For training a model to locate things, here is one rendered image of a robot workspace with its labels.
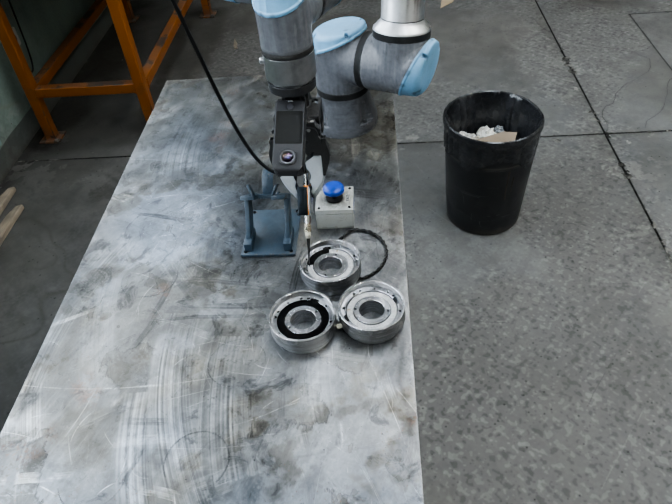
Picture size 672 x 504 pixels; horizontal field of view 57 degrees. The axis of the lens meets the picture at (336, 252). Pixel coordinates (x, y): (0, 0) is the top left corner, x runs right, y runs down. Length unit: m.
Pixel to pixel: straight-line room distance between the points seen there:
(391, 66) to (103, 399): 0.80
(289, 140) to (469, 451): 1.13
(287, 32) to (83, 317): 0.59
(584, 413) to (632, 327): 0.38
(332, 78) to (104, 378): 0.75
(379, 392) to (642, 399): 1.19
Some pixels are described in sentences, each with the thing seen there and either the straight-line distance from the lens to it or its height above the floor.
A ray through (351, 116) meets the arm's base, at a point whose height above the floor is 0.85.
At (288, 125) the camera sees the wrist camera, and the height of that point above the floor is 1.08.
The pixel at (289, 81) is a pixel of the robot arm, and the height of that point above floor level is 1.15.
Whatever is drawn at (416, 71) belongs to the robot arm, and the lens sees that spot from 1.26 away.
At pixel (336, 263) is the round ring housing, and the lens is 1.07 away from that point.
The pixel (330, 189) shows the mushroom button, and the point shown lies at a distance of 1.13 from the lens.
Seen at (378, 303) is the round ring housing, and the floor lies 0.82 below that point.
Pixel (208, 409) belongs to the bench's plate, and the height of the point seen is 0.80.
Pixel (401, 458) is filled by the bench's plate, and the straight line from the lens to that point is 0.86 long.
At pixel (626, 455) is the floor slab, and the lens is 1.88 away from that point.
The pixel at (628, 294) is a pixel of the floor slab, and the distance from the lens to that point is 2.25.
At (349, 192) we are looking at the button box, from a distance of 1.17.
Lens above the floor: 1.56
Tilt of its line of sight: 43 degrees down
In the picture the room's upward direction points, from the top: 6 degrees counter-clockwise
